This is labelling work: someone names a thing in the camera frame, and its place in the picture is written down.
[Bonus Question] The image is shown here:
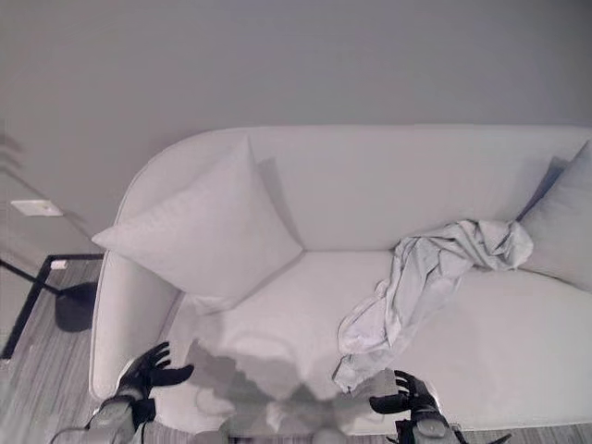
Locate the white fabric sofa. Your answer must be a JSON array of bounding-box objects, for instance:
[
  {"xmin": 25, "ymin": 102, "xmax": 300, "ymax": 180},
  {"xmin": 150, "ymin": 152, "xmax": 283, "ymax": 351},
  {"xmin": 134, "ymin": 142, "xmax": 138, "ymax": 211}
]
[{"xmin": 88, "ymin": 123, "xmax": 592, "ymax": 438}]

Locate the large white square cushion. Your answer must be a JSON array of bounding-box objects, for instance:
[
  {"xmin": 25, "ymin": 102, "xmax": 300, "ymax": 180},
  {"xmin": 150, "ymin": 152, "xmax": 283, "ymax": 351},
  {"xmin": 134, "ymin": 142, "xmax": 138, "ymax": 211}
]
[{"xmin": 91, "ymin": 135, "xmax": 304, "ymax": 317}]

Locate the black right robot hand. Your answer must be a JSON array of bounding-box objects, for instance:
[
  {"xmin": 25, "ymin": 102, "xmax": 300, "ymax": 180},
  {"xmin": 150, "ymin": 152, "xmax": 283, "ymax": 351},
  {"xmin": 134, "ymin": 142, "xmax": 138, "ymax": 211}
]
[{"xmin": 368, "ymin": 369, "xmax": 439, "ymax": 415}]

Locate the black floor lamp base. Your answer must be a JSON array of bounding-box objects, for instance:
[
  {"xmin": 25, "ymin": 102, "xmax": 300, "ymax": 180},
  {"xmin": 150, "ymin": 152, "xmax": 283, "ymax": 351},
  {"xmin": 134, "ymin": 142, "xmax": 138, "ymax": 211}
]
[{"xmin": 54, "ymin": 282, "xmax": 99, "ymax": 334}]

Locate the light grey crumpled garment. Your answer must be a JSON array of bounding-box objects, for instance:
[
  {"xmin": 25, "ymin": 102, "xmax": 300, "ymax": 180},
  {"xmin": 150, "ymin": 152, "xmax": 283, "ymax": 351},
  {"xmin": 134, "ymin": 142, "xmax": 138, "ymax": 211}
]
[{"xmin": 331, "ymin": 218, "xmax": 535, "ymax": 395}]

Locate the white wall outlet plate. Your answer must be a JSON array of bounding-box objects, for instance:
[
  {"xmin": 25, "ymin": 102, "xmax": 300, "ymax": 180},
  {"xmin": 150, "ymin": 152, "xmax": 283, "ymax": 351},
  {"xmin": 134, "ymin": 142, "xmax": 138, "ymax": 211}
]
[{"xmin": 10, "ymin": 199, "xmax": 63, "ymax": 217}]

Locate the silver robot torso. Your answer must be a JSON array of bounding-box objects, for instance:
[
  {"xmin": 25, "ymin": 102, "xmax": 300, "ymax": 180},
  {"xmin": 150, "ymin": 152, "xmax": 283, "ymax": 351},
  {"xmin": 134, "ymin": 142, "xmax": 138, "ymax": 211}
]
[{"xmin": 187, "ymin": 337, "xmax": 399, "ymax": 444}]

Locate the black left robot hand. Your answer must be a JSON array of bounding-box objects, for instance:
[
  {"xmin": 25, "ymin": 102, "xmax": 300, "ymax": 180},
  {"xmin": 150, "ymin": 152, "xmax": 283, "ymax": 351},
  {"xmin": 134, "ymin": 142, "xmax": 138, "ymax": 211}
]
[{"xmin": 116, "ymin": 341, "xmax": 195, "ymax": 401}]

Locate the pale grey cushion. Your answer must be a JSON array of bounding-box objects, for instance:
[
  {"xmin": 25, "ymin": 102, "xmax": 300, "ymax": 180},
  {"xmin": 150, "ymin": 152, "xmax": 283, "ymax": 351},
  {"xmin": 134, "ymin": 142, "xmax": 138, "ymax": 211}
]
[{"xmin": 516, "ymin": 140, "xmax": 592, "ymax": 293}]

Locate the black thin lamp pole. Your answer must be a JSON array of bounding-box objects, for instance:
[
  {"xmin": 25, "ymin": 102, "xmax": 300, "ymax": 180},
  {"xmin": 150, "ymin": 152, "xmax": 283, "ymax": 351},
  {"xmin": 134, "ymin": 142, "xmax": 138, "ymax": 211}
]
[{"xmin": 0, "ymin": 258, "xmax": 66, "ymax": 297}]

